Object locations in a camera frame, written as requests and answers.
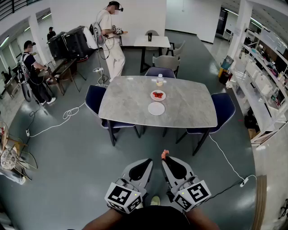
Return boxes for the white square table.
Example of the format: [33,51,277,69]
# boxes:
[134,35,171,73]

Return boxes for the long white floor cable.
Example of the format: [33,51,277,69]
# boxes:
[28,102,87,138]

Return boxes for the black table leg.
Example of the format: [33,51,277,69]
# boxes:
[192,127,211,156]
[107,120,117,147]

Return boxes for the cardboard box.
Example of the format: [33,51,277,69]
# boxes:
[247,128,261,140]

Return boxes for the black floor cable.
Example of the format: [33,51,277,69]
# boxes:
[208,179,243,200]

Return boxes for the white plate with strawberries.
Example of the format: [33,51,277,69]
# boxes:
[150,89,167,102]

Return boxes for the yellow and blue bins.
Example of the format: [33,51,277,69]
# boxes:
[218,55,234,85]

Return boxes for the black covered machine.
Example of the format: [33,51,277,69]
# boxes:
[46,32,68,60]
[64,26,95,62]

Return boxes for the white cloth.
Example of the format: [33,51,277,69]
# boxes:
[82,27,99,50]

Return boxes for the black bag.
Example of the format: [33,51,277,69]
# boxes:
[244,114,258,133]

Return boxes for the dark wooden table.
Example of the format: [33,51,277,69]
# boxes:
[42,58,87,95]

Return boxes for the person's left forearm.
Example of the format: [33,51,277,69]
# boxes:
[82,208,124,230]

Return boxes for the blue upholstered chair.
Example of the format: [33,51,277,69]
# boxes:
[175,92,236,144]
[85,84,140,139]
[145,66,176,79]

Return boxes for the gold wire chair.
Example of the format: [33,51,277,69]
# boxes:
[0,121,39,181]

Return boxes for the person's black clothing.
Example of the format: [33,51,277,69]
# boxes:
[105,205,194,230]

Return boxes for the black metal stand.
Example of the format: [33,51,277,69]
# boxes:
[278,199,288,220]

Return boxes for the white shelving unit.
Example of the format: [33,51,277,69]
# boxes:
[229,27,288,148]

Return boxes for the patterned fabric bag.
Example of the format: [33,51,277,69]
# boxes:
[0,148,18,171]

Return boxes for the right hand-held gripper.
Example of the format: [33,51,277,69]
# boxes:
[161,156,212,213]

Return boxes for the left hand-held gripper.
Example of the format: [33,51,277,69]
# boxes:
[104,159,153,214]

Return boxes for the person's right forearm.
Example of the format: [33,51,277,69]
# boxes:
[184,208,221,230]

